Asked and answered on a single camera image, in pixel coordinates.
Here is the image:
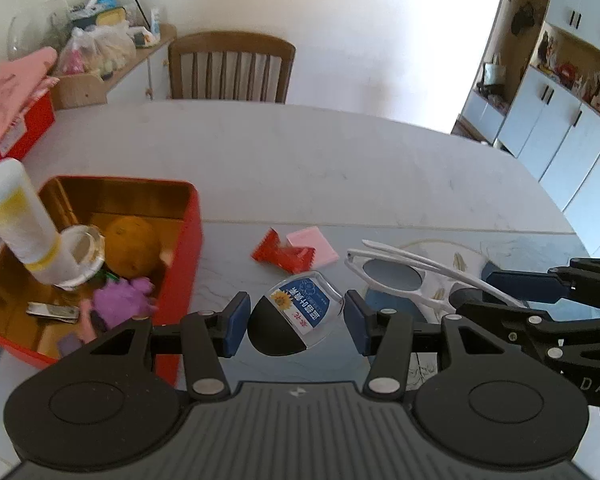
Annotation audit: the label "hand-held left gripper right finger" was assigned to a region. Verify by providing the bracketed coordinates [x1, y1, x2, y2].
[344, 290, 518, 403]

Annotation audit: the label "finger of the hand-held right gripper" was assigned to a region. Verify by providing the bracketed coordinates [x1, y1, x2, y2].
[485, 258, 600, 311]
[449, 287, 581, 370]

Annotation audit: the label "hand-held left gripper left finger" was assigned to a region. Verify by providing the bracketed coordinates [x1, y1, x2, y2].
[72, 291, 252, 403]

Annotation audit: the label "small bottle blue label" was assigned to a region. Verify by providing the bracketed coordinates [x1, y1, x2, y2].
[248, 271, 345, 357]

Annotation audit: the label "white sunglasses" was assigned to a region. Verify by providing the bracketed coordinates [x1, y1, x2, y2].
[344, 240, 528, 318]

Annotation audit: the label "red tin box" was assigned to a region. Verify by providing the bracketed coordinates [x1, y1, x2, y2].
[0, 175, 203, 386]

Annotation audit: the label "white bottle yellow bands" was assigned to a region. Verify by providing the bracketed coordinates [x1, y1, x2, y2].
[0, 157, 81, 286]

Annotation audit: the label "red candy wrapper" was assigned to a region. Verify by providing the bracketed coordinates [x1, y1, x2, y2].
[251, 228, 317, 275]

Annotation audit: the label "pink sticky notes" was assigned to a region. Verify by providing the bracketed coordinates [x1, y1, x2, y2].
[286, 226, 340, 266]

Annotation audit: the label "white blue printed table mat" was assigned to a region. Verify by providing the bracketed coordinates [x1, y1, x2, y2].
[0, 217, 600, 411]

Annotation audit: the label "purple plush toy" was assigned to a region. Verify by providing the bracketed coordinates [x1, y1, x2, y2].
[91, 276, 158, 331]

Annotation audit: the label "orange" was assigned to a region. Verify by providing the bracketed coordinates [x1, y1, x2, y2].
[102, 216, 163, 278]

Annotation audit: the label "small pink item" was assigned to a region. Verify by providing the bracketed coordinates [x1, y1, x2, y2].
[77, 300, 100, 343]

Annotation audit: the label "clear tape roll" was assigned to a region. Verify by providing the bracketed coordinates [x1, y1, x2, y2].
[55, 225, 106, 291]

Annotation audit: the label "small purple item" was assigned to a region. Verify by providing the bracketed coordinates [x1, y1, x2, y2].
[57, 332, 83, 358]

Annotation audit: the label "row of shelf figurines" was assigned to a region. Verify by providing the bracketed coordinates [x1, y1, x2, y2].
[536, 30, 600, 127]

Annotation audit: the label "dark hanging ornament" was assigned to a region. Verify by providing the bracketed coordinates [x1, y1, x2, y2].
[510, 2, 536, 36]

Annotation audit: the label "white wooden sideboard cabinet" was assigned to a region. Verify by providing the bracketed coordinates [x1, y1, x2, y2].
[50, 22, 178, 111]

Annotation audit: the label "wooden chair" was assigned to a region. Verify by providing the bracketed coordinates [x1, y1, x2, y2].
[167, 31, 297, 105]

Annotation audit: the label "red gift box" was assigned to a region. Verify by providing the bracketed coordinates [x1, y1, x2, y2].
[0, 92, 56, 161]

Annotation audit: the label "clear plastic bag of food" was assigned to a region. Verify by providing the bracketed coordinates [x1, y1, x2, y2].
[57, 22, 138, 81]

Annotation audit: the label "yellow dark container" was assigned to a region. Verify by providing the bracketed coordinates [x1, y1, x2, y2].
[95, 7, 128, 27]

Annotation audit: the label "thin black stick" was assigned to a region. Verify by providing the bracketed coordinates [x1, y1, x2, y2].
[127, 0, 151, 28]

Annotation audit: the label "white wall cabinet unit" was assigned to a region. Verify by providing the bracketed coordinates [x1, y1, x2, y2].
[452, 0, 600, 261]

